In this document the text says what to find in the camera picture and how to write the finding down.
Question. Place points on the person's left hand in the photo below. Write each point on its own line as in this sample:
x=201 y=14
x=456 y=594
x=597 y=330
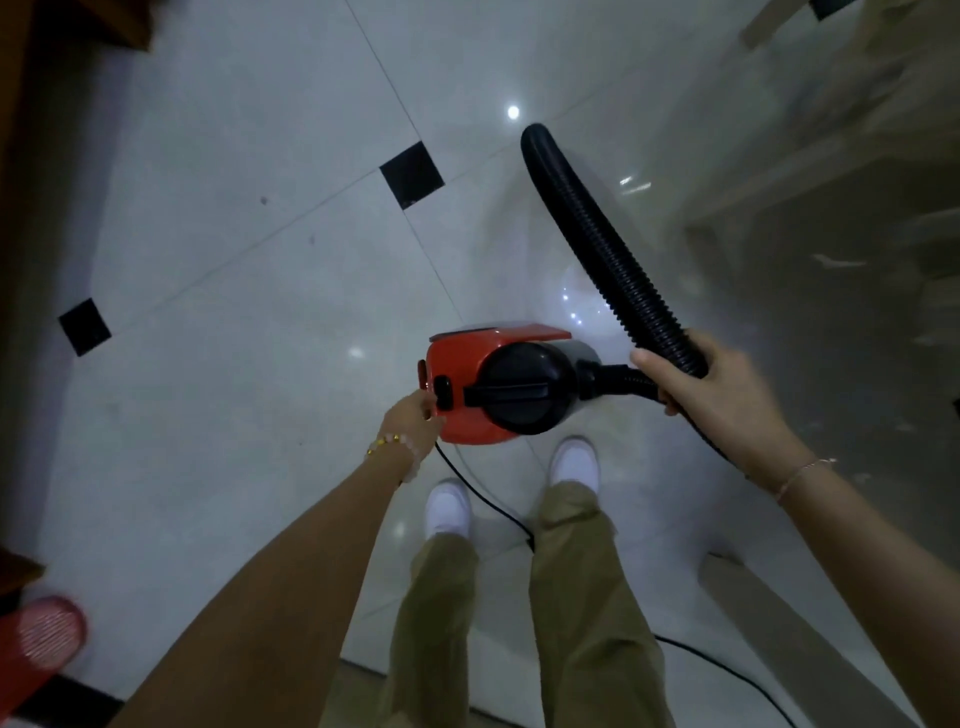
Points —
x=412 y=424

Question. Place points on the person's right hand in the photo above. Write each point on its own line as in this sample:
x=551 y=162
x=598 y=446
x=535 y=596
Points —
x=739 y=420

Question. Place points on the red and black vacuum cleaner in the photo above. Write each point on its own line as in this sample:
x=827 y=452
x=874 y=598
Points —
x=517 y=386

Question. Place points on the person's right forearm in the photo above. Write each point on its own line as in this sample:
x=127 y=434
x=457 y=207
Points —
x=885 y=585

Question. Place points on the person's left forearm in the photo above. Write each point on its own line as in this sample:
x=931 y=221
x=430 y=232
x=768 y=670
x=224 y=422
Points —
x=277 y=622

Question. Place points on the white left shoe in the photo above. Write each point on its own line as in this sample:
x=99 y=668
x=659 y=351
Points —
x=448 y=510

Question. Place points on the white shoe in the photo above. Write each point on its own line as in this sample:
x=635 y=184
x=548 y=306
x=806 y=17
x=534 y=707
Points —
x=448 y=510
x=574 y=463

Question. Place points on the white right shoe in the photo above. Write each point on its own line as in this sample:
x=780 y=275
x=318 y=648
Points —
x=574 y=463

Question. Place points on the cream dining table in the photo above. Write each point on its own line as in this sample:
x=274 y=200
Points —
x=795 y=637

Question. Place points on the khaki trousers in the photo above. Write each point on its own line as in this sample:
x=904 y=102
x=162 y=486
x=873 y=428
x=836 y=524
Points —
x=585 y=615

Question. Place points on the cream wooden chair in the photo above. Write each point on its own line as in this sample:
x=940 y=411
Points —
x=847 y=135

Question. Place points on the red plastic waste basket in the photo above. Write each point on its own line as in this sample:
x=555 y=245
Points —
x=37 y=645

